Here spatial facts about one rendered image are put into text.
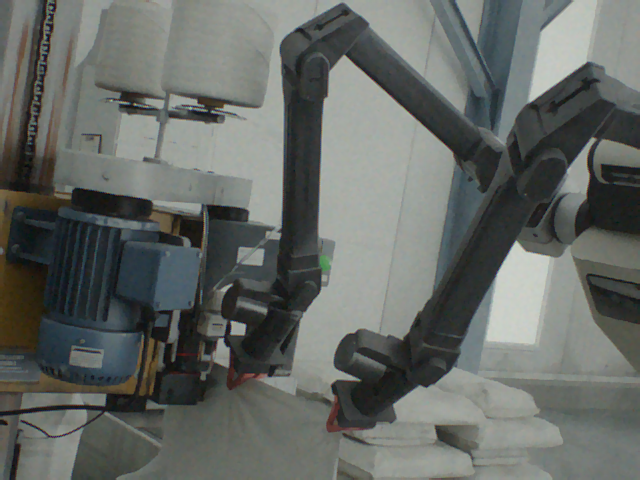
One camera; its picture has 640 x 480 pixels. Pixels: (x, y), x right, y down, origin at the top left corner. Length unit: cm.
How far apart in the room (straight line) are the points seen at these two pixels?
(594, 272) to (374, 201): 566
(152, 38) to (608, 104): 91
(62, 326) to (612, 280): 85
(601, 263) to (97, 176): 79
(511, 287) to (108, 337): 699
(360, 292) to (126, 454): 472
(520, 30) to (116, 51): 599
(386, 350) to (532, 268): 709
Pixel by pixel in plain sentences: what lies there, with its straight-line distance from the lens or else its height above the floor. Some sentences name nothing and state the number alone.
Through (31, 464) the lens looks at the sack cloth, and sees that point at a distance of 253.
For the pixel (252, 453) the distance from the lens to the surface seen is 189.
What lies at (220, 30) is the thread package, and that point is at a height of 163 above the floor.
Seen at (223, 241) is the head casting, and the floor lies 130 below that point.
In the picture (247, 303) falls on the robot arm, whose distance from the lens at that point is 178.
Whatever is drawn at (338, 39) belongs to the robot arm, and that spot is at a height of 164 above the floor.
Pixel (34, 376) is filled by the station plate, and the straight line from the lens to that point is 181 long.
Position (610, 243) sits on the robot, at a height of 141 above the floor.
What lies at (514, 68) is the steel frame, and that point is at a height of 245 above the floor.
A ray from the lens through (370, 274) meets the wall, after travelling 749.
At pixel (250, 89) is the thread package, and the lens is 169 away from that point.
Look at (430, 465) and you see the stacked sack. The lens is 481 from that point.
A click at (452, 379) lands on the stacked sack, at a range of 539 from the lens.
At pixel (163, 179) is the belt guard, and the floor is 140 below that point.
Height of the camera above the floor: 142
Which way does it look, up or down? 3 degrees down
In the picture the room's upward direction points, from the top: 10 degrees clockwise
